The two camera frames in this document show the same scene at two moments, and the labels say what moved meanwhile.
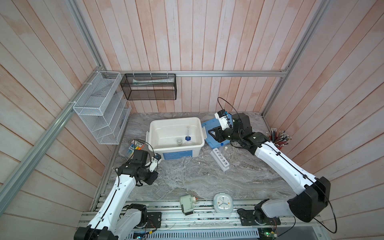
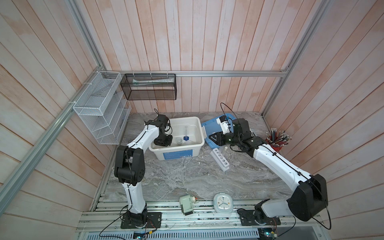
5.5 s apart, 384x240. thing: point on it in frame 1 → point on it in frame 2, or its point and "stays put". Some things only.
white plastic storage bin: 176,137 stays put
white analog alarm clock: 223,203 stays put
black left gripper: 153,176 → 167,143
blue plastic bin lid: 211,123 stays put
